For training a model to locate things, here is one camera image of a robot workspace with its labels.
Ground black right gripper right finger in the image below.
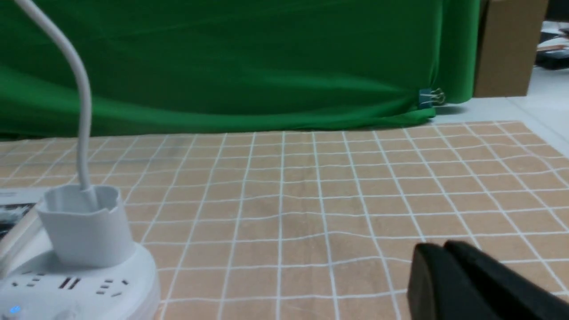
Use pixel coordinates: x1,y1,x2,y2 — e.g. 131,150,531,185
444,240,569,320

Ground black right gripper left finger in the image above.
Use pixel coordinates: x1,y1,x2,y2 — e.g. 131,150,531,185
407,243,500,320

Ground white desk lamp socket base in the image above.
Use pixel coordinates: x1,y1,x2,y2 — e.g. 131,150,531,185
0,0,161,320

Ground orange grid tablecloth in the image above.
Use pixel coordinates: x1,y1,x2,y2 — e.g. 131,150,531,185
0,121,569,320

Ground metal binder clip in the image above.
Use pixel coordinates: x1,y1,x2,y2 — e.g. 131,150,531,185
418,88,446,109

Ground brown cardboard box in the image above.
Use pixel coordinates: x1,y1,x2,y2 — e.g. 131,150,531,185
473,0,548,99

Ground green backdrop cloth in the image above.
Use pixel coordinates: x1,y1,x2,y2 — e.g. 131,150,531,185
0,0,481,139

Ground self-driving textbook top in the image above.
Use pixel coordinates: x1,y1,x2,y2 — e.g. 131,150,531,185
0,187,48,239

